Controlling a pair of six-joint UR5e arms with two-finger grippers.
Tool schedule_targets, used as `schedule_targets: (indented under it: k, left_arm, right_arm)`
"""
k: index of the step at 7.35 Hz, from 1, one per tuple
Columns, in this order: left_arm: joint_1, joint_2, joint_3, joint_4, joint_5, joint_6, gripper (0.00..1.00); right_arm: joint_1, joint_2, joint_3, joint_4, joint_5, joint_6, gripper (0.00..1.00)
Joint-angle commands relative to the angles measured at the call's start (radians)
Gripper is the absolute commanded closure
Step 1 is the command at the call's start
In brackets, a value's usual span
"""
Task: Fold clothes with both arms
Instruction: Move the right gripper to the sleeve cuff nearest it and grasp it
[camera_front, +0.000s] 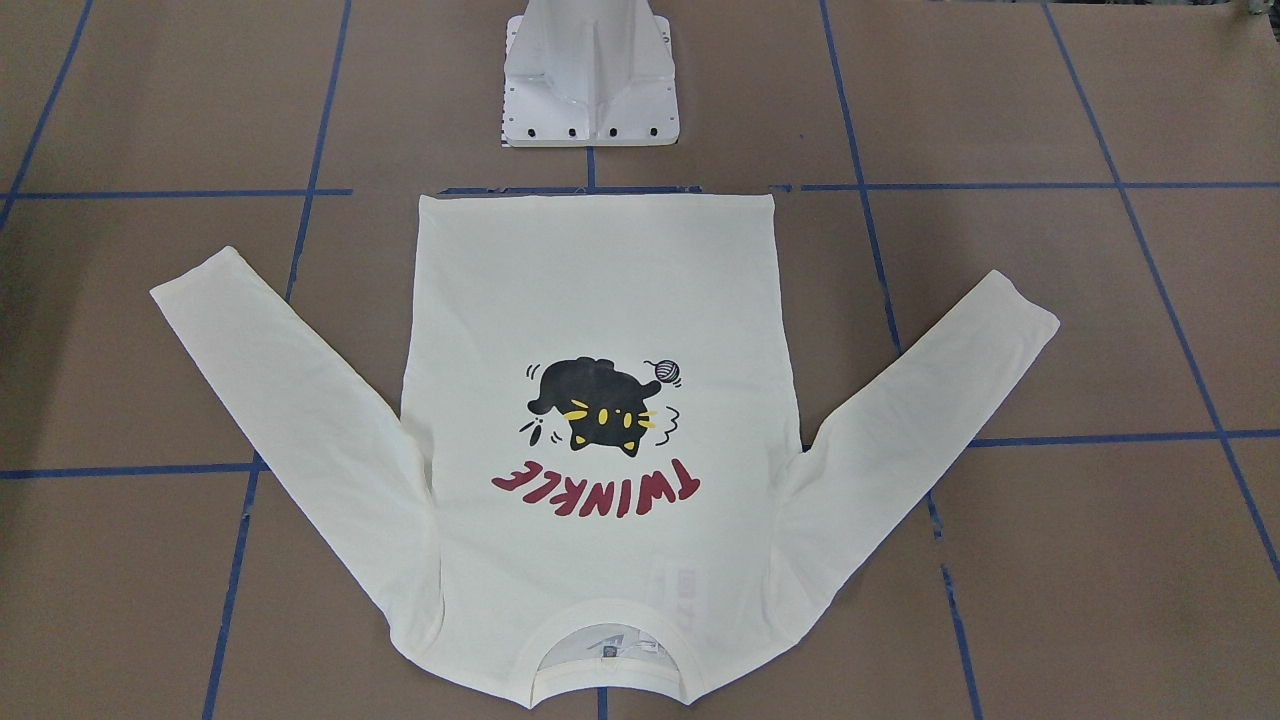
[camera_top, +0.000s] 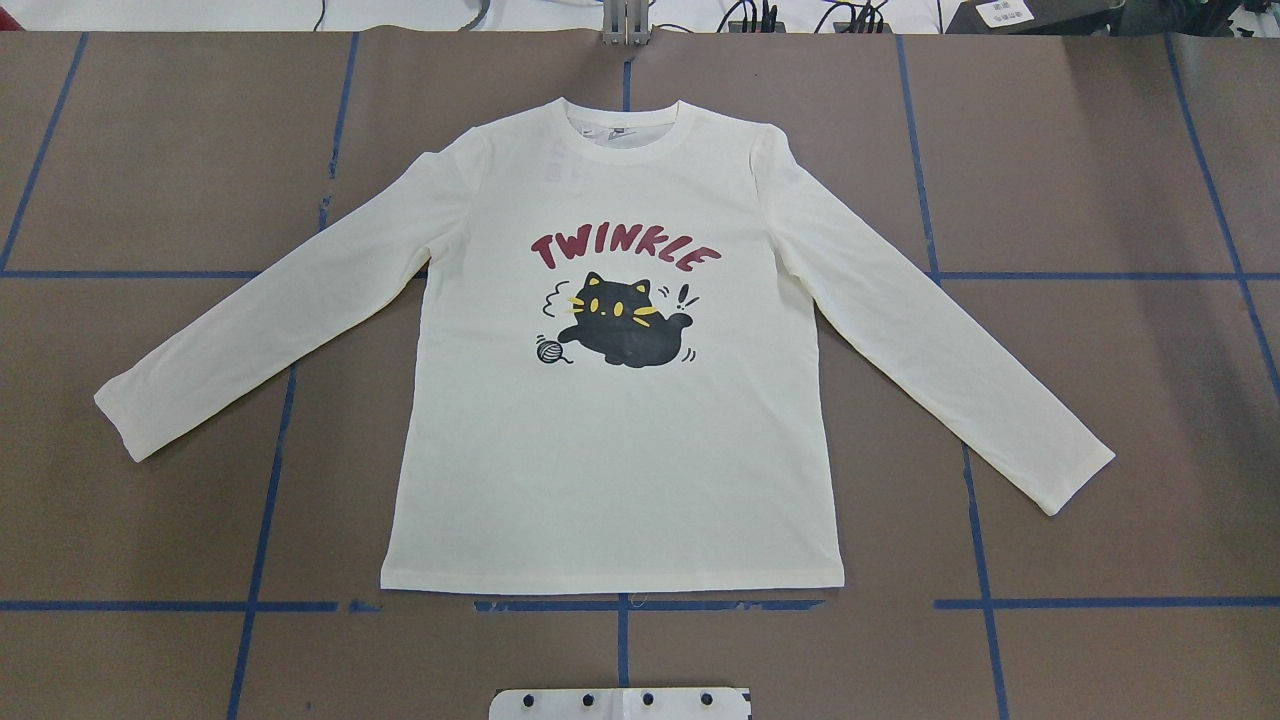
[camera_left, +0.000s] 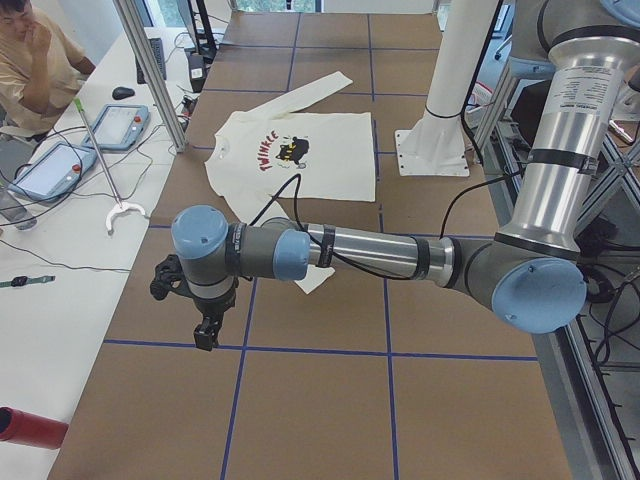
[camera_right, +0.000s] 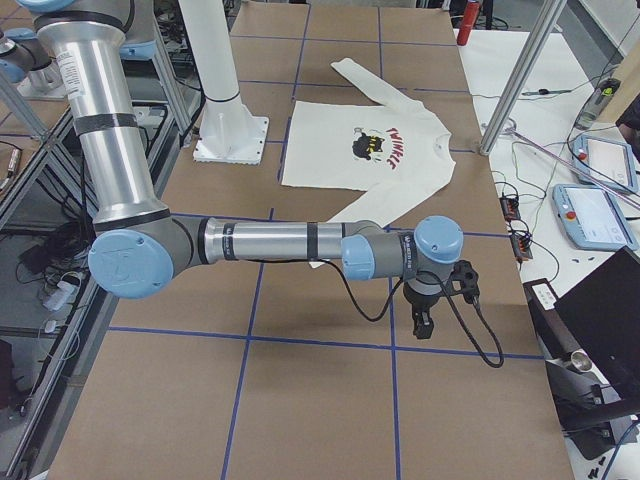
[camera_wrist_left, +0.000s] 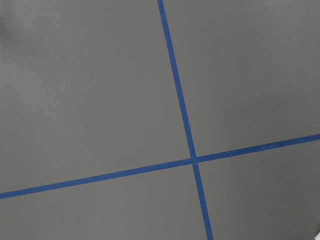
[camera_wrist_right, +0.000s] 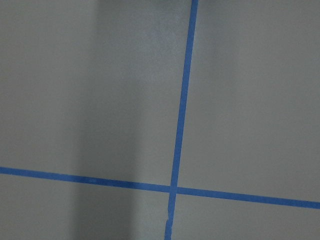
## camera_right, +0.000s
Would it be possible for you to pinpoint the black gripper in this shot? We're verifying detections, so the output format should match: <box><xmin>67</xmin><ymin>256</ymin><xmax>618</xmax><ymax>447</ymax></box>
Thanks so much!
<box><xmin>403</xmin><ymin>280</ymin><xmax>442</xmax><ymax>339</ymax></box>

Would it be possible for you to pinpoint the cream long sleeve shirt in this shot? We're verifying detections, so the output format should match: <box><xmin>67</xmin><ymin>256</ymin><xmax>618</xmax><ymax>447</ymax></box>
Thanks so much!
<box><xmin>282</xmin><ymin>58</ymin><xmax>455</xmax><ymax>227</ymax></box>

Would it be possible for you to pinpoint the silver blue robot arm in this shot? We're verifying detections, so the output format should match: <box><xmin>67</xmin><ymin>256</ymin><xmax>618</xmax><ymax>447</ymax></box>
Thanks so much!
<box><xmin>1</xmin><ymin>27</ymin><xmax>60</xmax><ymax>91</ymax></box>
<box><xmin>26</xmin><ymin>1</ymin><xmax>477</xmax><ymax>339</ymax></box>

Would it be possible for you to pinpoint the near orange relay board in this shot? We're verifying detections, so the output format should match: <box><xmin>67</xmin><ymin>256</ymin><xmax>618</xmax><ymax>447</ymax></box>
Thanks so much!
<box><xmin>509</xmin><ymin>230</ymin><xmax>533</xmax><ymax>263</ymax></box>

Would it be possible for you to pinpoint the orange relay board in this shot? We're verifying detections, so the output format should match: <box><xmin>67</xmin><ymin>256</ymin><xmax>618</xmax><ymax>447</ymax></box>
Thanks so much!
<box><xmin>509</xmin><ymin>230</ymin><xmax>533</xmax><ymax>263</ymax></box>
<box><xmin>499</xmin><ymin>195</ymin><xmax>521</xmax><ymax>222</ymax></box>

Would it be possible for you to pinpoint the far orange relay board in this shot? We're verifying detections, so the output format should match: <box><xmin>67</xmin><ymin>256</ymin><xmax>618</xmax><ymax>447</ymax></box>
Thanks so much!
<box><xmin>499</xmin><ymin>195</ymin><xmax>521</xmax><ymax>222</ymax></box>

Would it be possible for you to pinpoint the black monitor stand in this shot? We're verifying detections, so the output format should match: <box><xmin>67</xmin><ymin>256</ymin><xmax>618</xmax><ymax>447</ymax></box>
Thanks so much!
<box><xmin>523</xmin><ymin>247</ymin><xmax>639</xmax><ymax>460</ymax></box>

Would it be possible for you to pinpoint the near blue teach pendant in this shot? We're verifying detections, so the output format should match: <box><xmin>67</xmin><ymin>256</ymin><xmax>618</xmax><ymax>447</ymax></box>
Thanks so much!
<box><xmin>552</xmin><ymin>184</ymin><xmax>639</xmax><ymax>252</ymax></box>

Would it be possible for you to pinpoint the blue teach pendant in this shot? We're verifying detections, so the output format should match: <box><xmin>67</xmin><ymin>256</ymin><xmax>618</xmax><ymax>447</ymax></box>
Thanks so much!
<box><xmin>552</xmin><ymin>184</ymin><xmax>639</xmax><ymax>252</ymax></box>
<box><xmin>570</xmin><ymin>134</ymin><xmax>639</xmax><ymax>194</ymax></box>

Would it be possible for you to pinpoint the white reacher grabber stick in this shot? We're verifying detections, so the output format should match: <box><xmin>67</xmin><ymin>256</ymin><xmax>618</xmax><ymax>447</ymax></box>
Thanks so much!
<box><xmin>497</xmin><ymin>117</ymin><xmax>640</xmax><ymax>211</ymax></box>

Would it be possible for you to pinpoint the far blue teach pendant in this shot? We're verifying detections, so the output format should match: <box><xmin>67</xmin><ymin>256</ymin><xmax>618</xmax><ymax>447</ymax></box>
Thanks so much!
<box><xmin>570</xmin><ymin>134</ymin><xmax>639</xmax><ymax>194</ymax></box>

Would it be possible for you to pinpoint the clear drink bottle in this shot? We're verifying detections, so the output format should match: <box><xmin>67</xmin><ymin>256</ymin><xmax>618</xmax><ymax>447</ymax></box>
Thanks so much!
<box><xmin>573</xmin><ymin>77</ymin><xmax>621</xmax><ymax>131</ymax></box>

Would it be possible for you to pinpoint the black camera cable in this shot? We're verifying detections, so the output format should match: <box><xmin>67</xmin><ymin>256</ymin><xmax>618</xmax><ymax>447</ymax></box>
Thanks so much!
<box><xmin>249</xmin><ymin>254</ymin><xmax>504</xmax><ymax>370</ymax></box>

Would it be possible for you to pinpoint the white central mounting post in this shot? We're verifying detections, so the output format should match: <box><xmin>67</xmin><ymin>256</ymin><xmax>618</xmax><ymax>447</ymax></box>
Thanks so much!
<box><xmin>179</xmin><ymin>0</ymin><xmax>269</xmax><ymax>165</ymax></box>

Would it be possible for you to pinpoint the aluminium frame post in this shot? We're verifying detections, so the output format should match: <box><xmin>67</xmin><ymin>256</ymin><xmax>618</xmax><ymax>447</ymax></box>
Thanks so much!
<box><xmin>479</xmin><ymin>0</ymin><xmax>567</xmax><ymax>156</ymax></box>

